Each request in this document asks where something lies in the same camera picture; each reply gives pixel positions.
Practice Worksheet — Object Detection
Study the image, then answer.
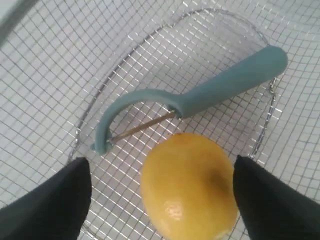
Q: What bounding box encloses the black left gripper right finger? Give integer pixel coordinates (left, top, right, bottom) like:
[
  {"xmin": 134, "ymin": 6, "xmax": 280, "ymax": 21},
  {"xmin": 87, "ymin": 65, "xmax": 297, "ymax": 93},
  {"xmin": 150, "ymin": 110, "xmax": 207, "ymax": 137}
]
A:
[{"xmin": 233, "ymin": 155, "xmax": 320, "ymax": 240}]

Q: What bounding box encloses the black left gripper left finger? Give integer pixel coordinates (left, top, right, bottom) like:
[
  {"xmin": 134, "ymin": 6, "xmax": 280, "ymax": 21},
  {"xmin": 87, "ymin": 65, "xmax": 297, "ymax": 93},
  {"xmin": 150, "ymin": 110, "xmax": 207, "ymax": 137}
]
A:
[{"xmin": 0, "ymin": 157, "xmax": 92, "ymax": 240}]

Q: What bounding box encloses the yellow lemon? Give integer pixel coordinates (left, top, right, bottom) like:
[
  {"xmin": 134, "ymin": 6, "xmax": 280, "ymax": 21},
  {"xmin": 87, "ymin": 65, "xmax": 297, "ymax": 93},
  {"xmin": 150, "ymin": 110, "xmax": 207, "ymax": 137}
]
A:
[{"xmin": 140, "ymin": 132, "xmax": 238, "ymax": 240}]

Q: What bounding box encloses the teal handled peeler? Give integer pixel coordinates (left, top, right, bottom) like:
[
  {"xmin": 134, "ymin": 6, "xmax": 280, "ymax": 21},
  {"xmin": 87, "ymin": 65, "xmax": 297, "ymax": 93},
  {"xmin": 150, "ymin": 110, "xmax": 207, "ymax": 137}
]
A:
[{"xmin": 90, "ymin": 45, "xmax": 289, "ymax": 156}]

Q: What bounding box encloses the oval wire mesh basket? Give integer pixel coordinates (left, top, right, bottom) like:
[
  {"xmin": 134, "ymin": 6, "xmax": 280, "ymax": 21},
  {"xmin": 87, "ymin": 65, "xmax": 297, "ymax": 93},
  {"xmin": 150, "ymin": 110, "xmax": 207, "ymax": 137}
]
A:
[{"xmin": 0, "ymin": 0, "xmax": 320, "ymax": 240}]

